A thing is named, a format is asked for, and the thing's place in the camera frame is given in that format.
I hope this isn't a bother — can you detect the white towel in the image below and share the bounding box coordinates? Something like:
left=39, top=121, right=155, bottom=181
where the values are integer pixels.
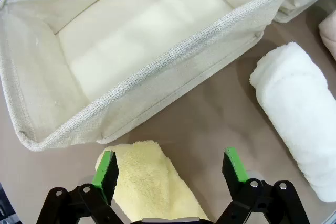
left=249, top=41, right=336, bottom=203

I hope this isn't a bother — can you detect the pale yellow towel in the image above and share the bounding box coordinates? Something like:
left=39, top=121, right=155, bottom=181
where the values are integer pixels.
left=94, top=141, right=211, bottom=222

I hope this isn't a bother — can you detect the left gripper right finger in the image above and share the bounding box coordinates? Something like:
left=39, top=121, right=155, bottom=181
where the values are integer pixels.
left=215, top=147, right=311, bottom=224

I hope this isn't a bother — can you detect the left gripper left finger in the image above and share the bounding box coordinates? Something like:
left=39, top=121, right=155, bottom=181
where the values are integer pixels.
left=36, top=150, right=132, bottom=224

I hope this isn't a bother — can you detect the pale pink towel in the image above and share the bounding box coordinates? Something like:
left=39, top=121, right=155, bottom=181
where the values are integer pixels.
left=318, top=11, right=336, bottom=61

